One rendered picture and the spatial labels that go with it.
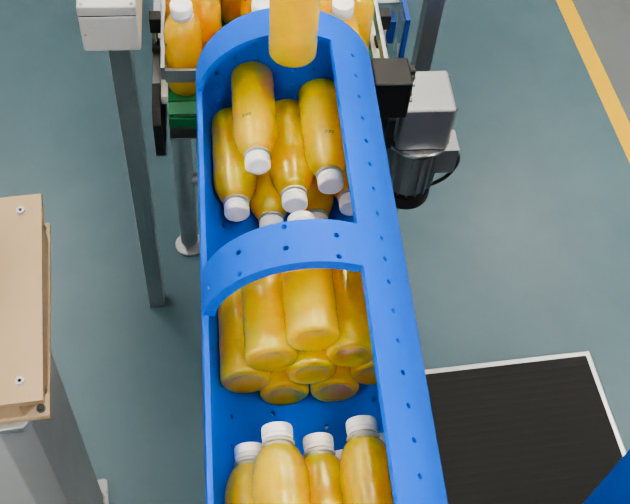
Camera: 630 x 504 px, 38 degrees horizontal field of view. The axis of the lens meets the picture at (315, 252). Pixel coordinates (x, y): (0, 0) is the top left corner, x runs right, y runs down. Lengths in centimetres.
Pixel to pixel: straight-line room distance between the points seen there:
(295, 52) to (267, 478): 57
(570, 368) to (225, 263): 138
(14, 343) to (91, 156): 164
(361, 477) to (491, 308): 156
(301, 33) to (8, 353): 58
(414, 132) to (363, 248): 74
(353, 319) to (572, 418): 122
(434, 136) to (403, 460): 98
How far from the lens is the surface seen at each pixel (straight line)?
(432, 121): 186
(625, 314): 273
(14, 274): 135
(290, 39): 129
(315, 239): 115
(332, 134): 139
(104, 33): 169
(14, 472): 150
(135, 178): 210
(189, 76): 171
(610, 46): 345
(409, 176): 200
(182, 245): 264
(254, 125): 140
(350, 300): 122
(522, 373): 237
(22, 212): 140
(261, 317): 120
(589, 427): 235
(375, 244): 118
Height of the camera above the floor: 217
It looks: 55 degrees down
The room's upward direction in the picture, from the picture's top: 6 degrees clockwise
